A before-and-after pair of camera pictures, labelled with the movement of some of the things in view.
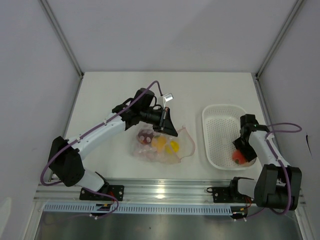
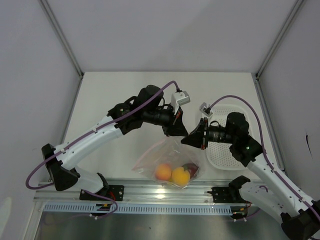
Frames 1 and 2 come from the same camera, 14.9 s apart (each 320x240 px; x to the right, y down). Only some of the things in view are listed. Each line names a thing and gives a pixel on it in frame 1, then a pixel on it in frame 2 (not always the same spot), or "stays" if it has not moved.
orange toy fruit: x=159 y=142 to x=180 y=176
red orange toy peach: x=238 y=157 to x=163 y=171
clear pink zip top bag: x=149 y=144 to x=172 y=162
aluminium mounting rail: x=172 y=191 stays
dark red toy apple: x=145 y=136 to x=191 y=167
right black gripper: x=249 y=154 to x=197 y=137
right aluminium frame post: x=266 y=59 stays
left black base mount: x=116 y=191 stays
